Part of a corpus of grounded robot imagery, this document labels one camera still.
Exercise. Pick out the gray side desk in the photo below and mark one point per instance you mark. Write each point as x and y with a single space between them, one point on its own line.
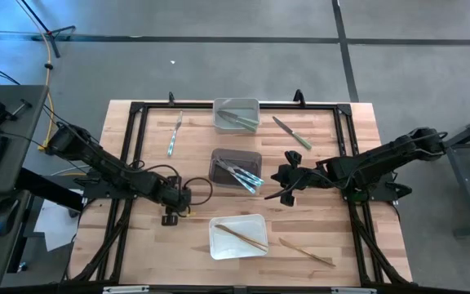
10 143

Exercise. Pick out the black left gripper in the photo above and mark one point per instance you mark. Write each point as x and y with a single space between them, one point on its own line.
176 196

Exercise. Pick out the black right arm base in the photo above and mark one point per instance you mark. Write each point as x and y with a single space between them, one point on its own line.
382 194

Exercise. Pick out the wooden utensil on table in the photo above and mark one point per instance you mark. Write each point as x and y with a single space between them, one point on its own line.
306 253

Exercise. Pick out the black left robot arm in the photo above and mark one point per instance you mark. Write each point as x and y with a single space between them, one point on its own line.
96 157

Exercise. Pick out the black aluminium table frame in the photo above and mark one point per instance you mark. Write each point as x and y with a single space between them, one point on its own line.
320 107

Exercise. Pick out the black tripod stand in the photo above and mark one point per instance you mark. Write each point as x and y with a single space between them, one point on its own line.
51 34

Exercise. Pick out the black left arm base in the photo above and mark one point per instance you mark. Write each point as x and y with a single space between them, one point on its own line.
104 190

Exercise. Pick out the white plastic bin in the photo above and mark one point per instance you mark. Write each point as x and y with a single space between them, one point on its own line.
235 245

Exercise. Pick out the white frame label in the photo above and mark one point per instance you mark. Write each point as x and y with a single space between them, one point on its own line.
353 290
125 289

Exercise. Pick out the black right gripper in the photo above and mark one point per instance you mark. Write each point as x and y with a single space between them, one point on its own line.
300 177

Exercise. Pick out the black frame clamp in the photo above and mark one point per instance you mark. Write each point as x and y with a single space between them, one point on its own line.
171 98
299 96

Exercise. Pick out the black desk support bar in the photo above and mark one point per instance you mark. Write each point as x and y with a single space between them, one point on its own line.
47 190

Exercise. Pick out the dark smoky plastic bin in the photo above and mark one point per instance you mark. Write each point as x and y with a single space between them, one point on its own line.
218 179

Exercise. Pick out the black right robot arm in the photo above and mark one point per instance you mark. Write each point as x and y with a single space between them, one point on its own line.
382 163

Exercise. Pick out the light gray plastic bin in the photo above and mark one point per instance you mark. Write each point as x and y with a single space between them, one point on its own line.
235 103

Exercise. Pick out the black computer mouse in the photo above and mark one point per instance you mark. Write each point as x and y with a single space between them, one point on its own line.
4 216

